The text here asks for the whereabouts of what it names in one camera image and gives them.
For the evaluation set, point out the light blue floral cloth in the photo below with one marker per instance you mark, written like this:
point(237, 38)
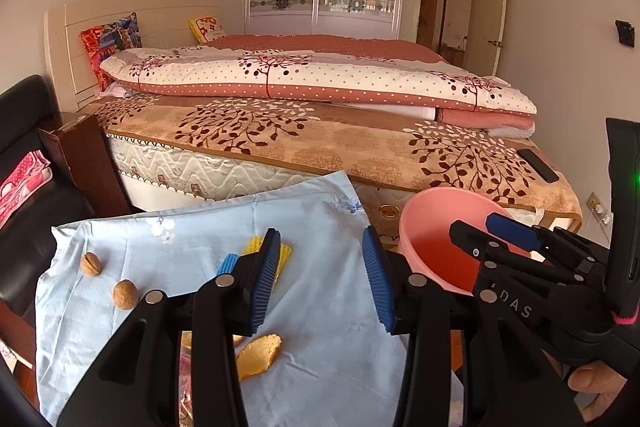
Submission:
point(320, 227)

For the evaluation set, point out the white quilted mattress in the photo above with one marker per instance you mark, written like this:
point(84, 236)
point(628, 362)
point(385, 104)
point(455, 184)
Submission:
point(200, 172)

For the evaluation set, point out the colourful printed pillow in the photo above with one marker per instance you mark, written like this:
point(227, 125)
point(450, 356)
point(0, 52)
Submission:
point(110, 37)

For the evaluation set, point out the bed with patterned quilts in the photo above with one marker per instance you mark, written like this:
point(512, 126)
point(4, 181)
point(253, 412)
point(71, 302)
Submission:
point(350, 142)

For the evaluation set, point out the white door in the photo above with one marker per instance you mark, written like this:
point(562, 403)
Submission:
point(492, 7)

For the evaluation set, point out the yellow floral pillow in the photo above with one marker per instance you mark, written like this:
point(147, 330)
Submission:
point(207, 28)

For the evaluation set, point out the blue foam net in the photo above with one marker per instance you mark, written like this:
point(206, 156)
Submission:
point(227, 264)

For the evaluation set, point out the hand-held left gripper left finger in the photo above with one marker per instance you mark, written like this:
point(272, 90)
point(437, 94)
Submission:
point(262, 279)

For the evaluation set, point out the pink folded towel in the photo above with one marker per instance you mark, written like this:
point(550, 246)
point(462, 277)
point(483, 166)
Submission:
point(25, 177)

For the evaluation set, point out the person's right hand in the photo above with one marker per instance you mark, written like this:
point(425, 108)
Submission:
point(595, 384)

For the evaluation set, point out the pink plastic bucket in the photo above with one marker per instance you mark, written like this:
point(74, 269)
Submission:
point(435, 247)

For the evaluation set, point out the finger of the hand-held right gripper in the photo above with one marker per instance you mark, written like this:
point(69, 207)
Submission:
point(515, 232)
point(500, 264)

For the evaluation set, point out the black wall bracket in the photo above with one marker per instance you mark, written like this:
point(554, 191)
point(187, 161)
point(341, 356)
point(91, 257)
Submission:
point(625, 33)

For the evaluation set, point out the dotted tree print quilt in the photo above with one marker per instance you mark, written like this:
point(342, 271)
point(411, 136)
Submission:
point(350, 77)

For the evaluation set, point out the cream bed headboard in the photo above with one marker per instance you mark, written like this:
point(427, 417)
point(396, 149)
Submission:
point(165, 22)

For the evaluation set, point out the black leather armchair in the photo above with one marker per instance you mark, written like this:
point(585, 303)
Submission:
point(30, 232)

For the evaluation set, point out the black phone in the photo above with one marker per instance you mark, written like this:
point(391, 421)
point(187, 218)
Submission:
point(539, 166)

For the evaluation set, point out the wall socket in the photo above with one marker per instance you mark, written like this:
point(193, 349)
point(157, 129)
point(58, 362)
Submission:
point(596, 204)

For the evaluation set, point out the orange peel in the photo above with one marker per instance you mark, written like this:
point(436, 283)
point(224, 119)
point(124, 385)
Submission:
point(186, 339)
point(257, 354)

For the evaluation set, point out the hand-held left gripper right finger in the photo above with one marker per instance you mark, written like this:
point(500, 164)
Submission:
point(377, 277)

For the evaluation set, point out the walnut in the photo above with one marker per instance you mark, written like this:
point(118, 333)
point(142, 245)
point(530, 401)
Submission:
point(91, 264)
point(125, 293)

